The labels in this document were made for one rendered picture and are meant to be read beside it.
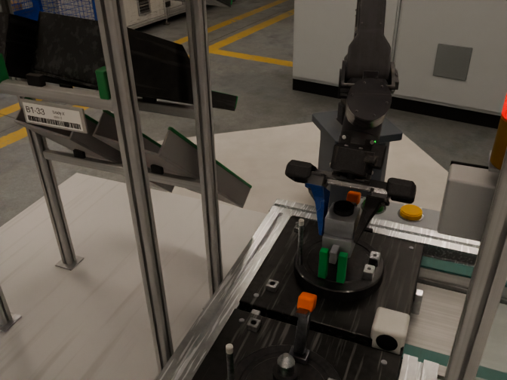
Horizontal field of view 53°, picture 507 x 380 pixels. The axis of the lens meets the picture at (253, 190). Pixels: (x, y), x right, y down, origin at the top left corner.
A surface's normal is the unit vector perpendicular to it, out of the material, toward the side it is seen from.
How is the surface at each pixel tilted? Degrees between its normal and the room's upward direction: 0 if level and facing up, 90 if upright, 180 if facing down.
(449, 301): 0
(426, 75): 90
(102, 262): 0
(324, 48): 90
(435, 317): 0
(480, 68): 90
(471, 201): 90
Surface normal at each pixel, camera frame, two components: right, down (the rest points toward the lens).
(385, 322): -0.02, -0.85
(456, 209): -0.38, 0.49
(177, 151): 0.85, 0.27
